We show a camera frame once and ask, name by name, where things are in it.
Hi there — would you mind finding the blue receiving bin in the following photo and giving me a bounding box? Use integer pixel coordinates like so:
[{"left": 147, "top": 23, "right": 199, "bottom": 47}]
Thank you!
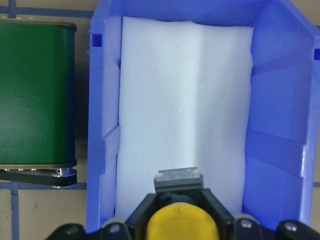
[{"left": 86, "top": 0, "right": 320, "bottom": 233}]

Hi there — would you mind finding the white foam pad receiving bin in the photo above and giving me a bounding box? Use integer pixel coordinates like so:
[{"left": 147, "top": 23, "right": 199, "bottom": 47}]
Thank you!
[{"left": 115, "top": 16, "right": 254, "bottom": 217}]

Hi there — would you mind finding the yellow push button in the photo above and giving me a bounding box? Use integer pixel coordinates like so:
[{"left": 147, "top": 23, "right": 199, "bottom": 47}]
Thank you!
[{"left": 145, "top": 167, "right": 220, "bottom": 240}]

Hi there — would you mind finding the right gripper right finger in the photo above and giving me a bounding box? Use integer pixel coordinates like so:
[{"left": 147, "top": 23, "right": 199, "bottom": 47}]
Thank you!
[{"left": 200, "top": 189, "right": 235, "bottom": 240}]

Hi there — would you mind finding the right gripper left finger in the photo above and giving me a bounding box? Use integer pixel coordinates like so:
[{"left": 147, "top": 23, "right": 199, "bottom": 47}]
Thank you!
[{"left": 125, "top": 193, "right": 159, "bottom": 240}]

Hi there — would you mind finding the green conveyor belt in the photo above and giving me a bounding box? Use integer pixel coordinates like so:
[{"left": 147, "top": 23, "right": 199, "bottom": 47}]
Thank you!
[{"left": 0, "top": 18, "right": 77, "bottom": 187}]

